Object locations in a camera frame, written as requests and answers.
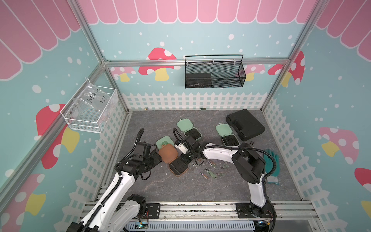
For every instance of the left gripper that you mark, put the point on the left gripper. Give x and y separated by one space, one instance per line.
154 155

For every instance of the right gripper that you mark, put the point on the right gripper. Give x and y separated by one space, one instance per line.
184 160

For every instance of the green case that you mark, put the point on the green case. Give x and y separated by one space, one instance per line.
187 127
228 138
166 140

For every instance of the brown case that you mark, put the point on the brown case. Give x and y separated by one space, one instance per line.
169 155

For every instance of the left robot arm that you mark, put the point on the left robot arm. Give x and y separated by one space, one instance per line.
110 214

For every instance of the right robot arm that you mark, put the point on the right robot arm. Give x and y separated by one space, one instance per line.
253 165

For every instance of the black plastic tool case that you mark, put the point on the black plastic tool case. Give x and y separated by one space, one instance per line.
245 124

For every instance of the black box in basket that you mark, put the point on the black box in basket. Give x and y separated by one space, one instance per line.
198 80

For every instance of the clear plastic bag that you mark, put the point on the clear plastic bag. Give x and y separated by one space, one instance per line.
94 105

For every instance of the front aluminium rail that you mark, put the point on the front aluminium rail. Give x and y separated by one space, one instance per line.
172 211

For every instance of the black wire wall basket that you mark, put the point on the black wire wall basket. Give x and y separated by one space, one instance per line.
226 71

